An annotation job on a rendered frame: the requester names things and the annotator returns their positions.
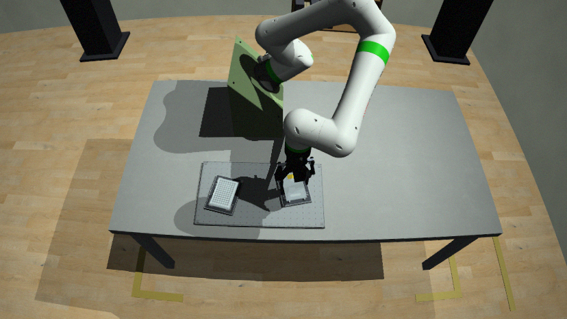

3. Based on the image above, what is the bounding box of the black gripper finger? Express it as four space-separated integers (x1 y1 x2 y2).
303 157 315 185
275 162 294 189

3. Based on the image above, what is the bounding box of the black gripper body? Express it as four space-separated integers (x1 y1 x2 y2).
285 156 308 168

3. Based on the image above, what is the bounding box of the clear plastic lid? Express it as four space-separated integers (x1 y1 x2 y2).
283 173 307 201

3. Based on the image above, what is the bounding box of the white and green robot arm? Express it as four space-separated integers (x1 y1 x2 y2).
253 0 396 162

